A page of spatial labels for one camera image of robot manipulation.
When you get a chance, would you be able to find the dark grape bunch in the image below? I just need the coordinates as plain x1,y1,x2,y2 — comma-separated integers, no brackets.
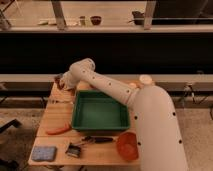
54,74,64,90

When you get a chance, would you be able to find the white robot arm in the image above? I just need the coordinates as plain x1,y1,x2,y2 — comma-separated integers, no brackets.
59,58,188,171

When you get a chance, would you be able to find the background small cup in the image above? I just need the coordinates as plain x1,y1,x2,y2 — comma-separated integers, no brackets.
79,16,86,26

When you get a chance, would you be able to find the green plastic bin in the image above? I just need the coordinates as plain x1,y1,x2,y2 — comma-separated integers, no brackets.
72,90,130,131

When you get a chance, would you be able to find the orange carrot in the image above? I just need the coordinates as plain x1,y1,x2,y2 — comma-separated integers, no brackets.
45,124,71,135

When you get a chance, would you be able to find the wooden table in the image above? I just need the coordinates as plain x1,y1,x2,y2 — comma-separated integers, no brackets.
28,85,139,166

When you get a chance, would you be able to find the orange fruit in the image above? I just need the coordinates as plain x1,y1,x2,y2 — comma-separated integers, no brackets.
129,83,139,89

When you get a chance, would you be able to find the dark red background bowl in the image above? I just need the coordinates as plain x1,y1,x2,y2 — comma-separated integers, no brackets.
90,16,102,26

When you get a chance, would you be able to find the small black brush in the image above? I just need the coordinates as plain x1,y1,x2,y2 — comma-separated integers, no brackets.
65,142,86,158

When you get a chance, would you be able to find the blue sponge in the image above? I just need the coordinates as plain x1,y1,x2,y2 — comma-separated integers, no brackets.
31,146,57,162

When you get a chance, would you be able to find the white round container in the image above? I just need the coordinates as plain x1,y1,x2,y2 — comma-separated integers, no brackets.
139,74,153,85

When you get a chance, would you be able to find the orange plastic bowl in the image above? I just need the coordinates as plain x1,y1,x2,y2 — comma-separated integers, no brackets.
116,132,139,161

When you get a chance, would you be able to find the background dark pot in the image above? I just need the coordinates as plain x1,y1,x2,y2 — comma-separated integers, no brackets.
132,11,144,25

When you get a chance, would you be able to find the black handled tool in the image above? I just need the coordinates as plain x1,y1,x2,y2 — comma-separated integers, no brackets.
82,136,114,144

